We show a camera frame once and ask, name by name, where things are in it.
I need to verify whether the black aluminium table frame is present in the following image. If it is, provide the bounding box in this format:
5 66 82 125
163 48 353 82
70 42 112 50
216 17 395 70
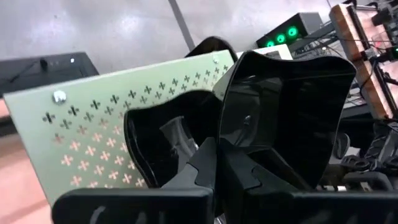
345 2 398 119

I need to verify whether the black wavy mini plate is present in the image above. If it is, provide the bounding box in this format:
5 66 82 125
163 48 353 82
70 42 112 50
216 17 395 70
123 89 225 189
185 35 239 60
213 50 358 191

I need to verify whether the green perforated metal shelf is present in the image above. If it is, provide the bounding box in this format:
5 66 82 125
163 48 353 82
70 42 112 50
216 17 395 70
2 49 237 206

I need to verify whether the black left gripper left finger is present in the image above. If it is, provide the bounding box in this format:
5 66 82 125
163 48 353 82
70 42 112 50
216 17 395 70
51 138 218 224

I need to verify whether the device with green lights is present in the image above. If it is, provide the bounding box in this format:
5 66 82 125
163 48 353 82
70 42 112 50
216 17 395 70
256 12 343 54

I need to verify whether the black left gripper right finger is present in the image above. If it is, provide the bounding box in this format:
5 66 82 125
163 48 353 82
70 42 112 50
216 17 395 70
217 139 398 224

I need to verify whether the black low cabinet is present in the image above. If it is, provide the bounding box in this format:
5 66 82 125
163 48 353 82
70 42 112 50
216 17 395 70
0 52 100 98

